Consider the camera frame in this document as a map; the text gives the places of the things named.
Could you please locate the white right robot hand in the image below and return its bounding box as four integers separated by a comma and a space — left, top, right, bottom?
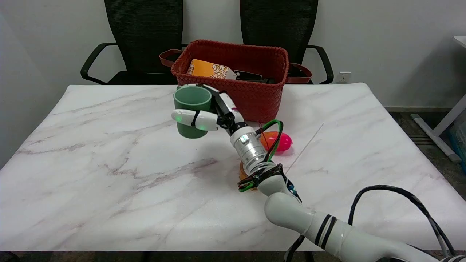
172, 84, 256, 137

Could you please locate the green mug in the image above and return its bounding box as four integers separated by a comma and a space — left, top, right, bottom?
173, 86, 213, 139

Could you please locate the red woven basket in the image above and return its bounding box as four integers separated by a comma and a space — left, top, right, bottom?
159, 40, 312, 123

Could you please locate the blue storage bin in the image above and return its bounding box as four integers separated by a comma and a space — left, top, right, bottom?
449, 120, 466, 172

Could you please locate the orange patterned box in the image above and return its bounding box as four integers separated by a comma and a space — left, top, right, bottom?
186, 59, 237, 80

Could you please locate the black flat object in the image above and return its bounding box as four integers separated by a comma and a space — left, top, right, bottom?
234, 70, 275, 84

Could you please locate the orange tape roll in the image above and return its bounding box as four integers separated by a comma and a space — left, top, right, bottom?
239, 162, 256, 191

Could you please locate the red orange toy mango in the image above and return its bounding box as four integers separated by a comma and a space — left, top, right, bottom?
259, 132, 293, 152

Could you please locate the white zip tie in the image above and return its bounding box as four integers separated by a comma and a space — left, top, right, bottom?
286, 124, 324, 174

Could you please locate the black mesh office chair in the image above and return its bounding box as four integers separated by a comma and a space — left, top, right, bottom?
240, 0, 334, 85
81, 0, 190, 85

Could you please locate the white desk leg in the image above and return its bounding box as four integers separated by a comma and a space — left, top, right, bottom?
411, 95, 466, 163

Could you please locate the green robot cable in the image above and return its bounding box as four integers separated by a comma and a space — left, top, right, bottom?
238, 119, 284, 192

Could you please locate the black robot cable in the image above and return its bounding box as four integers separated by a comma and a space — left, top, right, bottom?
284, 235, 306, 262
349, 185, 457, 257

